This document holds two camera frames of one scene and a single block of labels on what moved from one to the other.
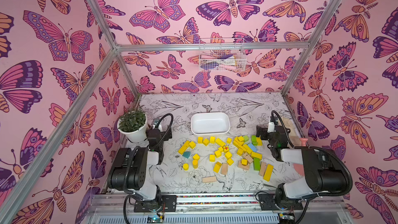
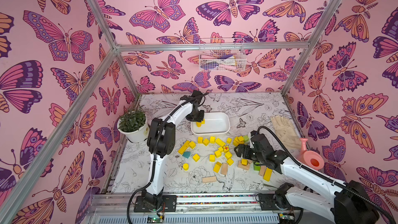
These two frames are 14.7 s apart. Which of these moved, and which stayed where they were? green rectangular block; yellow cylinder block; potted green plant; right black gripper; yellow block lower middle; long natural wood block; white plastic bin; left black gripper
Moved: yellow cylinder block; right black gripper; left black gripper
Stayed: long natural wood block; white plastic bin; green rectangular block; potted green plant; yellow block lower middle
